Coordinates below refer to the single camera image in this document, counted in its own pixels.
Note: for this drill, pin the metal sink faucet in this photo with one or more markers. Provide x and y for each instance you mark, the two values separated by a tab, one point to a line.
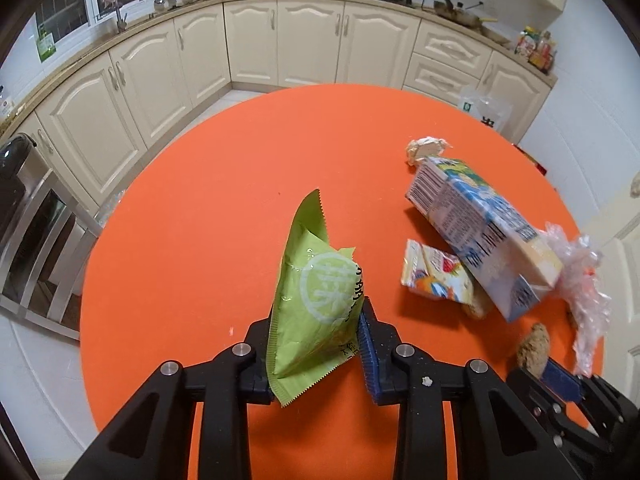
119	15

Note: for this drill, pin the tan bread piece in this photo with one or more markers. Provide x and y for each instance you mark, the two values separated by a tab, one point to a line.
476	305

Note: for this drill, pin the orange round table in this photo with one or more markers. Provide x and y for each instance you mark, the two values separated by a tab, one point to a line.
200	210

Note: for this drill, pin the group of condiment bottles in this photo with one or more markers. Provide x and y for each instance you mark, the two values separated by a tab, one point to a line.
537	50

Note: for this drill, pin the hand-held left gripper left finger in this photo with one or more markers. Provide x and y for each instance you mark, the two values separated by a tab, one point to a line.
255	350

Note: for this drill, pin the blue white milk carton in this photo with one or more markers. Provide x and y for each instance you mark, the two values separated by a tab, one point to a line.
475	220

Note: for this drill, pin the cream lower cabinets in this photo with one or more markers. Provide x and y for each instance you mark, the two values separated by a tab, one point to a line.
300	45

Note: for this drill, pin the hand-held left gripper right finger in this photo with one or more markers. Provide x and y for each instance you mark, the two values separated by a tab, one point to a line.
367	360

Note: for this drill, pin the yellow fruit jelly packet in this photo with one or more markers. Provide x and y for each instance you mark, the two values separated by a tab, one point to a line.
435	272

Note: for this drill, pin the red gift bag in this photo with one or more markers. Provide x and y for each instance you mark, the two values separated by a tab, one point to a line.
539	167

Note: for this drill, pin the clear jar white label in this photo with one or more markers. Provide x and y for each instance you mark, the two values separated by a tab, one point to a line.
4	105

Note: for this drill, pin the black rice cooker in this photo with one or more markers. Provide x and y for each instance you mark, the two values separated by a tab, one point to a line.
12	170

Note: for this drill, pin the crumpled beige paper ball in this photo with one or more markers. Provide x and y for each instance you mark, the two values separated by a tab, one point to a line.
425	149

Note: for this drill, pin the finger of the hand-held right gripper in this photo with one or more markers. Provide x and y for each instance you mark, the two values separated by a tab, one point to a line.
562	380
530	392

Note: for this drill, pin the metal wok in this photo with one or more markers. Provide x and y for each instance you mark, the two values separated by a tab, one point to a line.
455	10

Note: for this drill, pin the white door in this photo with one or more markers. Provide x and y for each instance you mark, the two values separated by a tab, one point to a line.
617	260

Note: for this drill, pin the green label bottle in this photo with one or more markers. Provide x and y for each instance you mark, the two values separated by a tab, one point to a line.
46	42

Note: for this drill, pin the green snack packet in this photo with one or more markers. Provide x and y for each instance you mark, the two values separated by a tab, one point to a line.
310	300

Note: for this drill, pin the clear plastic bag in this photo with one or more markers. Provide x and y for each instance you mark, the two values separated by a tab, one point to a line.
582	280

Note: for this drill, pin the metal shelf rack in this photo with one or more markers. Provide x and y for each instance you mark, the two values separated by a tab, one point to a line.
45	270

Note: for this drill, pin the brown bread lump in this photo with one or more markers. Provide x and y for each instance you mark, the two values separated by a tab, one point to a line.
532	347

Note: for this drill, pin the window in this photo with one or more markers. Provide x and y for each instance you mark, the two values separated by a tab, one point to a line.
65	0

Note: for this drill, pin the clear rice bag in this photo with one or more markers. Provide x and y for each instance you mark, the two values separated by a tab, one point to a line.
485	110

